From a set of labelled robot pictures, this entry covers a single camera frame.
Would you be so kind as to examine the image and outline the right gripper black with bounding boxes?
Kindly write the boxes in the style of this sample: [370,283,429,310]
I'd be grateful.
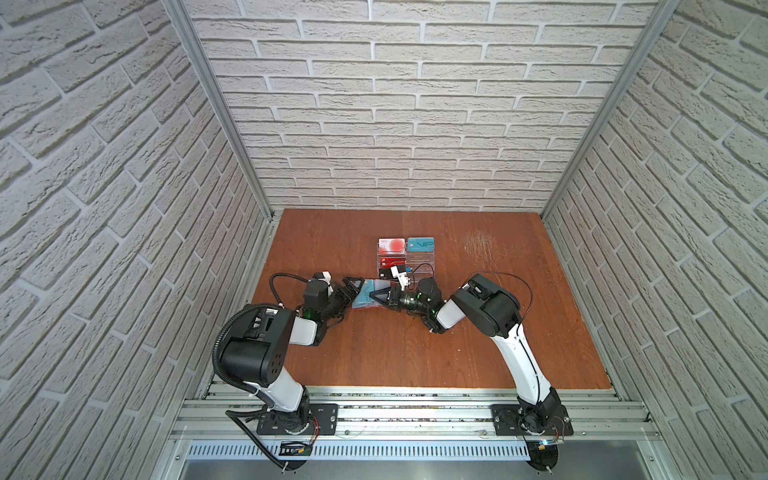
[372,285,432,314]

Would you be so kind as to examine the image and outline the red leather card wallet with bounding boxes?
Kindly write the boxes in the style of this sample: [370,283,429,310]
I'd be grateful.
[351,279,391,309]

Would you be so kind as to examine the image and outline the clear acrylic card display stand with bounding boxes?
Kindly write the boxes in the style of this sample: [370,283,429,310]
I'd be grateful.
[377,237,436,285]

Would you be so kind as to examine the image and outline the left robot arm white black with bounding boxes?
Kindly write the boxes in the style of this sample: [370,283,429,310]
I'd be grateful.
[211,272,365,433]

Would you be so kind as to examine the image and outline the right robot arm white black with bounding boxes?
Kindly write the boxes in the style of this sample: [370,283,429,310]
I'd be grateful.
[369,274,562,434]

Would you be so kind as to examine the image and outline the red VIP card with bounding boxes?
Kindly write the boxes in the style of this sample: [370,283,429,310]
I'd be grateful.
[379,257,406,270]

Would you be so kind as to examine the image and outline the white red circle card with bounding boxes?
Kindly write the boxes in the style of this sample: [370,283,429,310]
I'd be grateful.
[378,238,407,256]

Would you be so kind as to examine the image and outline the teal VIP card in stand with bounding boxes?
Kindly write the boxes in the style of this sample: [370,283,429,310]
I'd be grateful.
[406,237,435,253]

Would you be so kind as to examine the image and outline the small circuit board left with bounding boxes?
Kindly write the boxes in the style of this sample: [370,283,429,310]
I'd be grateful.
[279,442,313,457]

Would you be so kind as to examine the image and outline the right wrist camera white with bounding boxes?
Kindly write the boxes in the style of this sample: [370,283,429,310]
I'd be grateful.
[390,264,411,290]

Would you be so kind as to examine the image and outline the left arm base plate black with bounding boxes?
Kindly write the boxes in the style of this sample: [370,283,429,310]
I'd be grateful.
[256,403,339,436]

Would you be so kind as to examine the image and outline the aluminium mounting rail frame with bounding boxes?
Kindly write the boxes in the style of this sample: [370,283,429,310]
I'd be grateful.
[151,380,681,479]

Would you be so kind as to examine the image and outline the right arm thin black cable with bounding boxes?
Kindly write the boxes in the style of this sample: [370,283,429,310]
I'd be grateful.
[407,262,535,331]

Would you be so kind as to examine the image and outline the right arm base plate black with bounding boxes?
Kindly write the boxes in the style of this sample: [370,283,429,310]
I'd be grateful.
[490,404,574,437]

